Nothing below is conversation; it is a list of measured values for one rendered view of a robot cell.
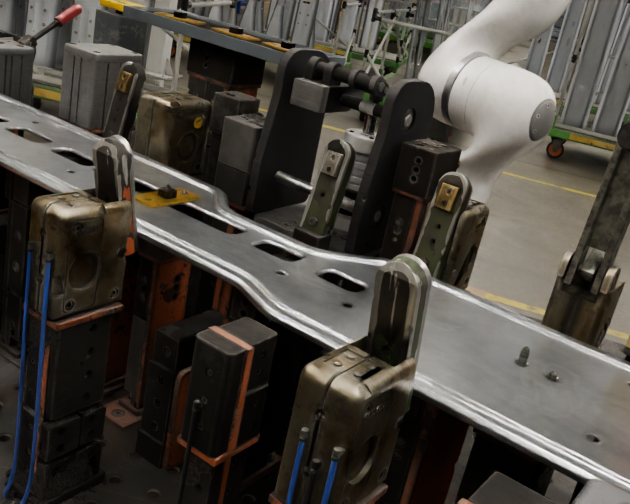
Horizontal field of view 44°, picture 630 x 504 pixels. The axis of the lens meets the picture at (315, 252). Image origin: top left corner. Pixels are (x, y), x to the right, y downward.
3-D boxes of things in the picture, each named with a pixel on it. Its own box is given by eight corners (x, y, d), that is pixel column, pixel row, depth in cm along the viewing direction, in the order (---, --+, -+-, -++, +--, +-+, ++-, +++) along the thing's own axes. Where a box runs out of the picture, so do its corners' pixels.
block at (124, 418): (95, 411, 102) (118, 205, 92) (167, 380, 112) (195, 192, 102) (122, 430, 99) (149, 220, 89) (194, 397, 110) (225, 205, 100)
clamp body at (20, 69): (-50, 231, 145) (-43, 35, 133) (4, 222, 154) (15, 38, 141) (-20, 249, 140) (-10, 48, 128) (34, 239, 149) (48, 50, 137)
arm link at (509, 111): (445, 184, 138) (484, 50, 128) (531, 227, 126) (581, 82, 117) (400, 189, 130) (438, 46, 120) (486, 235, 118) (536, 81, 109)
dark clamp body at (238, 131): (164, 354, 120) (200, 110, 106) (222, 332, 130) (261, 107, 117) (215, 385, 114) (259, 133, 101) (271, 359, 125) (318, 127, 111)
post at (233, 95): (176, 333, 126) (213, 89, 112) (198, 325, 130) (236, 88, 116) (199, 346, 123) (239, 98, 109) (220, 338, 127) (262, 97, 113)
